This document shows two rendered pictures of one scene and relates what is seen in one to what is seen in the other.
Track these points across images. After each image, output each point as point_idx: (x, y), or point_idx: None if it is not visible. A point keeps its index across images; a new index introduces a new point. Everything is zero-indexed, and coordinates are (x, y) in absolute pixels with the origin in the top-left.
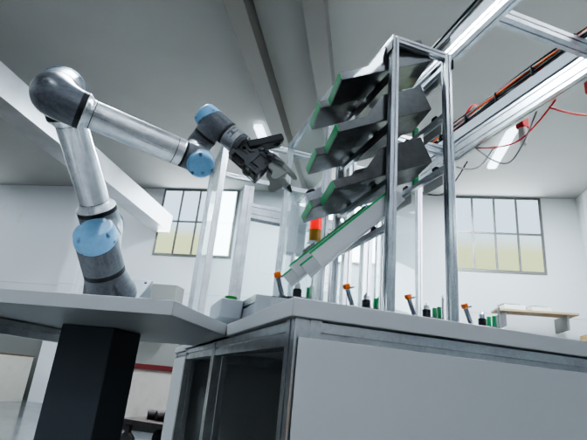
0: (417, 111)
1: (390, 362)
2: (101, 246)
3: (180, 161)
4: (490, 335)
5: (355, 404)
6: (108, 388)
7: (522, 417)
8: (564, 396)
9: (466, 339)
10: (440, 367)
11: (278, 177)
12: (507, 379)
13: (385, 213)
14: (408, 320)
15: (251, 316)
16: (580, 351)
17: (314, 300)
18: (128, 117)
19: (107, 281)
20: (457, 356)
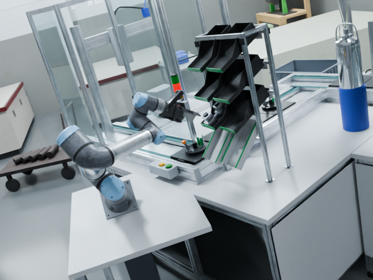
0: (258, 70)
1: (292, 216)
2: (122, 193)
3: (150, 143)
4: (314, 185)
5: (287, 233)
6: None
7: (324, 201)
8: (333, 185)
9: (308, 192)
10: (304, 206)
11: (192, 120)
12: (319, 194)
13: (258, 134)
14: (295, 200)
15: (226, 206)
16: (337, 168)
17: (272, 216)
18: (127, 144)
19: (125, 200)
20: (306, 198)
